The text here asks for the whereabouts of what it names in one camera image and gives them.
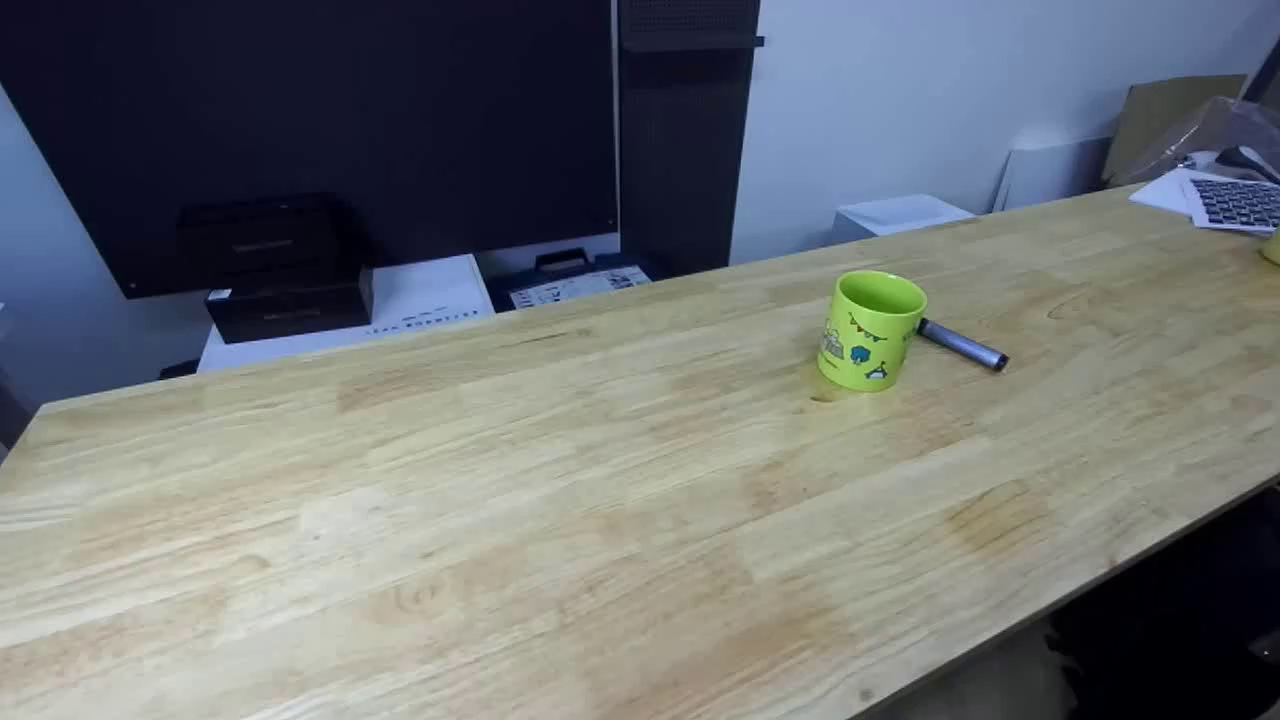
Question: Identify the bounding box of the tall dark brown cabinet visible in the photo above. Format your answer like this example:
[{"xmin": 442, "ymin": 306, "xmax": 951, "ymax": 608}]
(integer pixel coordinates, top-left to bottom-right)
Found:
[{"xmin": 613, "ymin": 0, "xmax": 764, "ymax": 281}]

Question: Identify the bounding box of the tall white container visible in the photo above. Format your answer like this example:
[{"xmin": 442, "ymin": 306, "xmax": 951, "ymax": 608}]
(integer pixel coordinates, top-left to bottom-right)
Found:
[{"xmin": 987, "ymin": 123, "xmax": 1121, "ymax": 216}]

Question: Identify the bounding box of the white plastic bin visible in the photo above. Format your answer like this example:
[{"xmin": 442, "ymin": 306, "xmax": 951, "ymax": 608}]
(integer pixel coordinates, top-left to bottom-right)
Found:
[{"xmin": 827, "ymin": 192, "xmax": 980, "ymax": 248}]

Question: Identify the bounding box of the black box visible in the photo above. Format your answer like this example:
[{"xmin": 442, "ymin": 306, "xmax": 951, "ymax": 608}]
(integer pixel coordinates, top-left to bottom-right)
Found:
[{"xmin": 176, "ymin": 192, "xmax": 378, "ymax": 346}]

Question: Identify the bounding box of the black case with white label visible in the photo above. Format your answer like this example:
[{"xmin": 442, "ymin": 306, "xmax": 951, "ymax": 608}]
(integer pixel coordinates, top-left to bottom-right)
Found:
[{"xmin": 485, "ymin": 245, "xmax": 659, "ymax": 315}]

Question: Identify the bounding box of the black marker pen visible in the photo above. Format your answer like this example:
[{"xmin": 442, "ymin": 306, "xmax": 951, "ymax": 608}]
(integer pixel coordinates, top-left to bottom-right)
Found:
[{"xmin": 913, "ymin": 315, "xmax": 1014, "ymax": 377}]

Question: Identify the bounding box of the laptop keyboard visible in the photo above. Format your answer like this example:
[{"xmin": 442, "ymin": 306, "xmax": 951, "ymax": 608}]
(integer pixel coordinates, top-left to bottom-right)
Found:
[{"xmin": 1180, "ymin": 173, "xmax": 1280, "ymax": 240}]

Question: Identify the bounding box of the brown cardboard box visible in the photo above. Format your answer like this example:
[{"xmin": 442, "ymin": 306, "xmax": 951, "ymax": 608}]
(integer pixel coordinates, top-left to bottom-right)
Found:
[{"xmin": 1097, "ymin": 73, "xmax": 1280, "ymax": 192}]

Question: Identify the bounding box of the yellow-green plastic mug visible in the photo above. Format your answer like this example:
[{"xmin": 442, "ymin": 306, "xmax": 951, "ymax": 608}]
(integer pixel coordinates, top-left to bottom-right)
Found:
[{"xmin": 813, "ymin": 269, "xmax": 933, "ymax": 396}]

